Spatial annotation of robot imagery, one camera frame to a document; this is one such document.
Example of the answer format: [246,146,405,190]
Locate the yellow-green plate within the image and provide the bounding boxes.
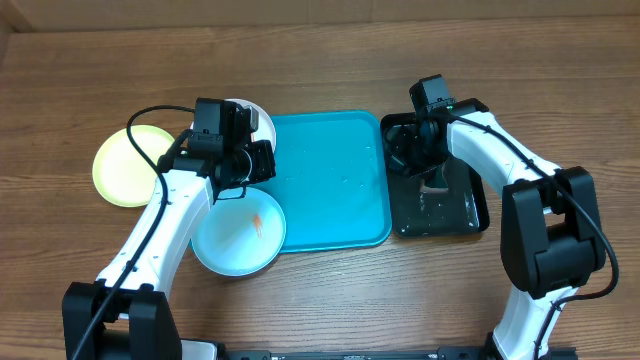
[92,125,174,207]

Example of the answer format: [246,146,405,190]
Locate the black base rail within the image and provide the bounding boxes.
[179,339,579,360]

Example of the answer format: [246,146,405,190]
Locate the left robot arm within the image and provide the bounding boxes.
[62,98,275,359]

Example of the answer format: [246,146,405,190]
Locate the white plate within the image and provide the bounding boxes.
[228,98,277,152]

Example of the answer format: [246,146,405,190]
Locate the green scrubbing sponge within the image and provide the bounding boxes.
[420,165,449,194]

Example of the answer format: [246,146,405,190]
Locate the teal plastic tray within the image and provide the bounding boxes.
[256,110,392,253]

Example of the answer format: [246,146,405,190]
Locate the black plastic tray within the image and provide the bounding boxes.
[385,113,490,238]

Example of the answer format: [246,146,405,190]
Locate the light blue plate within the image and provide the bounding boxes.
[191,188,286,277]

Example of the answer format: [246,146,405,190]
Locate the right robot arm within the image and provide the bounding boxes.
[380,75,618,359]

